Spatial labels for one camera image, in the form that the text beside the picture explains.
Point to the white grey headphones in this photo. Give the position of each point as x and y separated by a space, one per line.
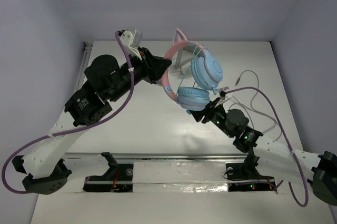
181 60

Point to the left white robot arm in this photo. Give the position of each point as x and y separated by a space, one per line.
107 91

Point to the pink blue cat-ear headphones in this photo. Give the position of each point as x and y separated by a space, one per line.
206 72

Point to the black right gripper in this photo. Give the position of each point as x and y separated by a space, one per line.
210 108

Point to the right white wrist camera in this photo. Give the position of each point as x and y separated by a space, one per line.
223 96

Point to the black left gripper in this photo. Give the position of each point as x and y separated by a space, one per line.
150 66

